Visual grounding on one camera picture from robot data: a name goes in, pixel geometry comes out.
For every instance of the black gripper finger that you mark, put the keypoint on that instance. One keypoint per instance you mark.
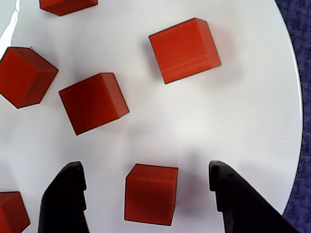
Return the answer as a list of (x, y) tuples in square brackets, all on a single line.
[(243, 213), (63, 206)]

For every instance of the red cube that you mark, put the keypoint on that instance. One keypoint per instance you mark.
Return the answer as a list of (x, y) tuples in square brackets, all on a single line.
[(182, 51), (90, 104), (68, 6), (11, 213), (150, 196), (22, 77)]

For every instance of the blue woven tablecloth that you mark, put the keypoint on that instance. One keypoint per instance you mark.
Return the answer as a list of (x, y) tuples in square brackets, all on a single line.
[(306, 72)]

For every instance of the white round plate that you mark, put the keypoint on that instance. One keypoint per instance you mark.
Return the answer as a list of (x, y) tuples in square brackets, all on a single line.
[(218, 121)]

